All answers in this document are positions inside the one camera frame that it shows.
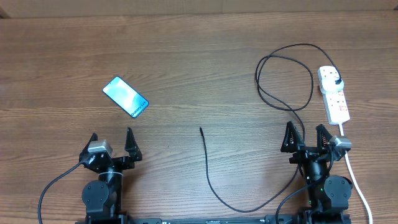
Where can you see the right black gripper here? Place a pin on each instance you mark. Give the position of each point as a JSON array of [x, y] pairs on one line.
[[305, 152]]

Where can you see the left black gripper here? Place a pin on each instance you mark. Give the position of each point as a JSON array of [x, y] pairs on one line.
[[130, 147]]

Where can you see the blue screen smartphone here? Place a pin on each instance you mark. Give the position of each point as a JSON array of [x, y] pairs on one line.
[[132, 102]]

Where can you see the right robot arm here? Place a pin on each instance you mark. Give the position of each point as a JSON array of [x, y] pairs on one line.
[[328, 194]]

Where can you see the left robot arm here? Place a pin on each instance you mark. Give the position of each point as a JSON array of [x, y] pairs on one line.
[[103, 197]]

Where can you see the white charger plug adapter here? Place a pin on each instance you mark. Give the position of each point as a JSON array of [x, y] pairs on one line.
[[330, 85]]

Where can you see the white power strip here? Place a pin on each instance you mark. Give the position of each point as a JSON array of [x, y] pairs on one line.
[[335, 103]]

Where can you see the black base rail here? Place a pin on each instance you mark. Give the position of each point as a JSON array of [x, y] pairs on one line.
[[268, 219]]

